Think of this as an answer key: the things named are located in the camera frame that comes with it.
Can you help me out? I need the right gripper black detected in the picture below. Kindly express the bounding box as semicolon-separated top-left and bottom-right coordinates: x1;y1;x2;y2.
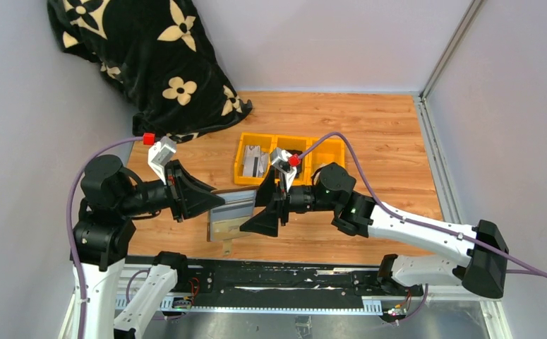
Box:
240;166;338;237

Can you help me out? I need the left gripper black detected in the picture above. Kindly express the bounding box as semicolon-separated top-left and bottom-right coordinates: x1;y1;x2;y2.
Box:
119;157;226;220

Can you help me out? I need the brown leather card holder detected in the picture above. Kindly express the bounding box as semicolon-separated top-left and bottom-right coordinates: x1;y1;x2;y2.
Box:
207;186;258;257

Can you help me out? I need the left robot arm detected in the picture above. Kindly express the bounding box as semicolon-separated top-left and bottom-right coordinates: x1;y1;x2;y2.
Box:
73;155;225;338

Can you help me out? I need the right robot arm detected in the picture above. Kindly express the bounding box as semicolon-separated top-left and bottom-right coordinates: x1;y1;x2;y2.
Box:
240;162;509;299

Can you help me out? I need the silver cards pile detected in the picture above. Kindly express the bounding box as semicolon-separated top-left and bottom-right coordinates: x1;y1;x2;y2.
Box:
242;145;269;178

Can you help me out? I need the yellow bin left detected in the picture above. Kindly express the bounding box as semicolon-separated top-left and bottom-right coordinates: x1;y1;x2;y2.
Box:
234;132;276;186

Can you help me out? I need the yellow bin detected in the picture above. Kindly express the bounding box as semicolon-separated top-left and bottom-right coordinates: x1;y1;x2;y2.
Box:
307;138;346;178
271;134;313;187
234;132;276;186

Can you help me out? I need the yellow bin middle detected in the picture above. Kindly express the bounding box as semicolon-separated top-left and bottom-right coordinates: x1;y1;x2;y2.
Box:
271;134;313;187

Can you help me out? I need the yellow bin right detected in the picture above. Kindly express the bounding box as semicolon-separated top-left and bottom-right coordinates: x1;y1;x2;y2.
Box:
307;138;346;178

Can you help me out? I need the black floral blanket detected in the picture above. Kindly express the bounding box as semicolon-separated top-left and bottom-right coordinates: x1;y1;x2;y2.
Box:
47;0;253;143

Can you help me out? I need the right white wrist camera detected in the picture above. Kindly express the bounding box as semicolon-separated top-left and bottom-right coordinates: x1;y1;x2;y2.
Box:
270;147;301;193

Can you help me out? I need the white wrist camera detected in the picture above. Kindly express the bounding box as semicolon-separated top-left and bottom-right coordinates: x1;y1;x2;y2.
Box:
270;147;301;193
148;136;177;184

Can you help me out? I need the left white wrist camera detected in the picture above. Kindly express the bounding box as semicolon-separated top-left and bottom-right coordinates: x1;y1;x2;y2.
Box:
148;136;177;184

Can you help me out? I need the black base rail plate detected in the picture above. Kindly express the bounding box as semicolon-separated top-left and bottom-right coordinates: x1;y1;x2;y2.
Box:
172;258;423;310

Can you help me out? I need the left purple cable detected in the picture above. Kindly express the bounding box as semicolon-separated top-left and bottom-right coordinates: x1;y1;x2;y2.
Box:
65;133;156;339

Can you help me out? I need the purple cable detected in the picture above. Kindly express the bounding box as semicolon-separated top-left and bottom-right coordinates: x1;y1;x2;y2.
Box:
65;133;156;339
288;131;547;286

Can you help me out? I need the aluminium frame post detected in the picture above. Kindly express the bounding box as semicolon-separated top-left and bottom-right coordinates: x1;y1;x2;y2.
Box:
419;0;486;101

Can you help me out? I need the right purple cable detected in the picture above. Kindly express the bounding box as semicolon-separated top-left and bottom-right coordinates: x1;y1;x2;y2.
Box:
288;131;547;286

